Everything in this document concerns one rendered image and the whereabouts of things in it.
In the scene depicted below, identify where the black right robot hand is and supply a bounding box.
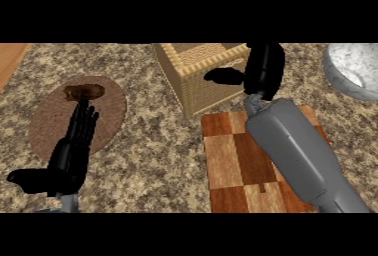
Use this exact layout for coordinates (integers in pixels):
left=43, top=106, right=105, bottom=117
left=203, top=42, right=287, bottom=102

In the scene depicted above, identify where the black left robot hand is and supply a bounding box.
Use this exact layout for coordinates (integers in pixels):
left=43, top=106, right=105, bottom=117
left=7, top=97, right=101, bottom=198

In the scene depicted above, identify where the tan wicker basket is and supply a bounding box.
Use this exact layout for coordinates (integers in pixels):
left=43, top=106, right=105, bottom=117
left=153, top=43, right=255, bottom=120

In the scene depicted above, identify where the checkered wooden cutting board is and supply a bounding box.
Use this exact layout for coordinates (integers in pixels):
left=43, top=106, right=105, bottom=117
left=200, top=105, right=333, bottom=214

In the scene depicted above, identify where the brown oval placemat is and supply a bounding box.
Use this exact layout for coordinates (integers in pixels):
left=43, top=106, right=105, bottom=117
left=27, top=75, right=129, bottom=164

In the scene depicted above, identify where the white marble bowl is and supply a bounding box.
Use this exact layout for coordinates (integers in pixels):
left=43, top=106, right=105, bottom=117
left=323, top=43, right=378, bottom=102

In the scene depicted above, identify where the brown cupcake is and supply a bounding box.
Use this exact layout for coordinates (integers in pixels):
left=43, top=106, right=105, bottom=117
left=63, top=83, right=107, bottom=102

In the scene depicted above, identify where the pale wooden panel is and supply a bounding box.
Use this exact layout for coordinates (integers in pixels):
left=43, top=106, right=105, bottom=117
left=0, top=43, right=33, bottom=92

